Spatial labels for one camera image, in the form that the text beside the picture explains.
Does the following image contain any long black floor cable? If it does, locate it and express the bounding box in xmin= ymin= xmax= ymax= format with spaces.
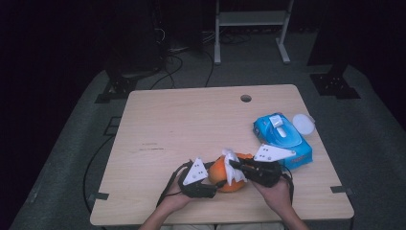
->
xmin=82 ymin=133 xmax=116 ymax=214

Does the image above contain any orange plush toy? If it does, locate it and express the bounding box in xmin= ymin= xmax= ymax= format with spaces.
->
xmin=207 ymin=152 xmax=256 ymax=194

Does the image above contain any thin black floor cable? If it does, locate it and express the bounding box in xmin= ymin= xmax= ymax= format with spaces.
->
xmin=204 ymin=50 xmax=215 ymax=88

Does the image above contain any person's left hand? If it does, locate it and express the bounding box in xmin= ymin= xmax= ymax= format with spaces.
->
xmin=161 ymin=176 xmax=196 ymax=213

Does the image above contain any white wet wipe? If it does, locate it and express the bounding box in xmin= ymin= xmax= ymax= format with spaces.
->
xmin=221 ymin=148 xmax=249 ymax=187

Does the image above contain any white metal stand frame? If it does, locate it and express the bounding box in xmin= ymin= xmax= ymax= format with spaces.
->
xmin=214 ymin=0 xmax=295 ymax=66

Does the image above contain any white oval pack lid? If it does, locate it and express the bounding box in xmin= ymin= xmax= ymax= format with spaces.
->
xmin=292 ymin=112 xmax=317 ymax=136

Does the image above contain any black cabinet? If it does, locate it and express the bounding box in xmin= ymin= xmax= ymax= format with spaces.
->
xmin=104 ymin=0 xmax=167 ymax=77

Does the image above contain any looped black floor cable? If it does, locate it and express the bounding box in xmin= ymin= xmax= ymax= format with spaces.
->
xmin=149 ymin=54 xmax=185 ymax=91

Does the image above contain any person's right hand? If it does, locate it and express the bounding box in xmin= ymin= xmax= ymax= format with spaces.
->
xmin=251 ymin=176 xmax=294 ymax=216

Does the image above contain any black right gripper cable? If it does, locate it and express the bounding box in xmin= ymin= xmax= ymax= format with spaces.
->
xmin=282 ymin=166 xmax=295 ymax=206

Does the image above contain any blue wet wipe pack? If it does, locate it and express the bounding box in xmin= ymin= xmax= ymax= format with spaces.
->
xmin=253 ymin=112 xmax=314 ymax=171

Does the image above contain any grey tape strip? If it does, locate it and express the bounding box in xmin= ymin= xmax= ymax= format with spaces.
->
xmin=330 ymin=185 xmax=354 ymax=196
xmin=88 ymin=192 xmax=110 ymax=202

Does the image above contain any black stand base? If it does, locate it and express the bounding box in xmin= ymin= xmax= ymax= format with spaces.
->
xmin=309 ymin=63 xmax=362 ymax=101
xmin=94 ymin=68 xmax=139 ymax=104

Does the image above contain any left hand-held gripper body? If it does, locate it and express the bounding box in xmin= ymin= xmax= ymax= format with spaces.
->
xmin=177 ymin=157 xmax=218 ymax=199

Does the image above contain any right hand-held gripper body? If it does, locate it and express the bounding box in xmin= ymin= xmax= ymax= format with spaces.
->
xmin=244 ymin=143 xmax=297 ymax=189

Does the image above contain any bundle of dark cables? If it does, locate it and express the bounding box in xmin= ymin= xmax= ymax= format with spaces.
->
xmin=202 ymin=29 xmax=254 ymax=45

